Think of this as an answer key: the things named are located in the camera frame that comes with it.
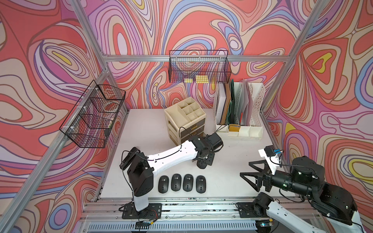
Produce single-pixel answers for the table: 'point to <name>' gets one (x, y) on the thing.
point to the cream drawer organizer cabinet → (185, 120)
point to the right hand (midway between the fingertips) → (247, 174)
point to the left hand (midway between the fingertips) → (209, 161)
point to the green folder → (230, 119)
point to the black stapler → (134, 152)
